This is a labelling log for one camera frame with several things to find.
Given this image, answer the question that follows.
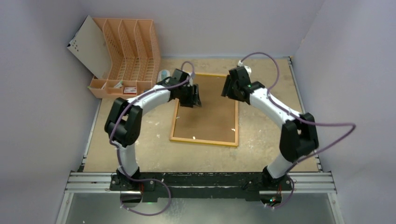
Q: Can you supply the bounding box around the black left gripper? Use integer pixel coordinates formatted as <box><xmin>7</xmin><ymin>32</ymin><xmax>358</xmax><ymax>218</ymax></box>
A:
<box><xmin>178</xmin><ymin>84</ymin><xmax>201</xmax><ymax>108</ymax></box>

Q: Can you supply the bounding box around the yellow wooden picture frame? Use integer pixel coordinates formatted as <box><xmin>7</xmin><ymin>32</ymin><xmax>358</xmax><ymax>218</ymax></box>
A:
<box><xmin>169</xmin><ymin>72</ymin><xmax>240</xmax><ymax>148</ymax></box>

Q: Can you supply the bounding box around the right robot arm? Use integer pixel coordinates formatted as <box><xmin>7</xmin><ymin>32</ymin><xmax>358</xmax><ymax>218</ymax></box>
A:
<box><xmin>221</xmin><ymin>67</ymin><xmax>319</xmax><ymax>190</ymax></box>

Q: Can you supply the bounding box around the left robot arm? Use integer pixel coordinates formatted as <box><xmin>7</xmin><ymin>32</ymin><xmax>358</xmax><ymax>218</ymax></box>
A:
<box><xmin>105</xmin><ymin>69</ymin><xmax>202</xmax><ymax>191</ymax></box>

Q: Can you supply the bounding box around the red white small box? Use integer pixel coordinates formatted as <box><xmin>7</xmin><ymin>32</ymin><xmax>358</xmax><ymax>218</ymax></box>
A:
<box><xmin>123</xmin><ymin>87</ymin><xmax>137</xmax><ymax>94</ymax></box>

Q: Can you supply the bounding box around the green white pen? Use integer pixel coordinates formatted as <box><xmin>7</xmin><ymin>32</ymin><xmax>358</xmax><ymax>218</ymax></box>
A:
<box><xmin>114</xmin><ymin>81</ymin><xmax>123</xmax><ymax>89</ymax></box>

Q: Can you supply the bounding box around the orange plastic desk organizer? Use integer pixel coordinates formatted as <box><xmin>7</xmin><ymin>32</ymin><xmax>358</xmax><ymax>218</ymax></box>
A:
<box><xmin>88</xmin><ymin>18</ymin><xmax>161</xmax><ymax>98</ymax></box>

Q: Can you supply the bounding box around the white perforated paper sheet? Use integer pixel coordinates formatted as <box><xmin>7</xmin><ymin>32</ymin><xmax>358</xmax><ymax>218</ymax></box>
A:
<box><xmin>67</xmin><ymin>15</ymin><xmax>112</xmax><ymax>79</ymax></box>

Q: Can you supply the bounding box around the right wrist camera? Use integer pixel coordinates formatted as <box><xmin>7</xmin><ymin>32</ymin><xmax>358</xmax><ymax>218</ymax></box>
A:
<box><xmin>237</xmin><ymin>60</ymin><xmax>252</xmax><ymax>74</ymax></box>

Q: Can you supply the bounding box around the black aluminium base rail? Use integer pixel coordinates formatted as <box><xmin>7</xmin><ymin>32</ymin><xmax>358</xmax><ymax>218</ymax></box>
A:
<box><xmin>64</xmin><ymin>170</ymin><xmax>337</xmax><ymax>205</ymax></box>

